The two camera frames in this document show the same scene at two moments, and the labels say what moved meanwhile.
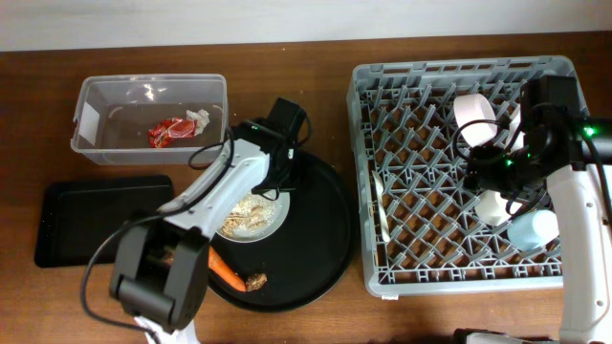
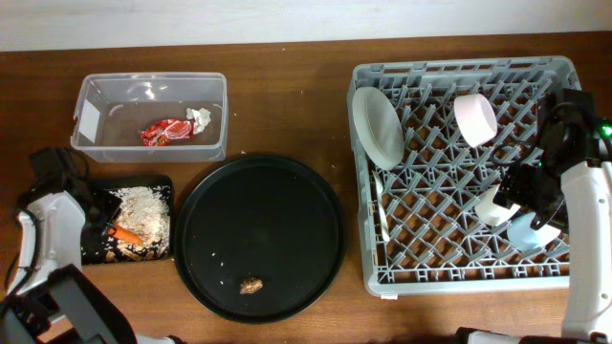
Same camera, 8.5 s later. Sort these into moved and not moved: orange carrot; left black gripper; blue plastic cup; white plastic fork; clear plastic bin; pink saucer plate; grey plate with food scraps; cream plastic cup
Moved: left black gripper; orange carrot; grey plate with food scraps
Not moved: clear plastic bin; pink saucer plate; white plastic fork; cream plastic cup; blue plastic cup
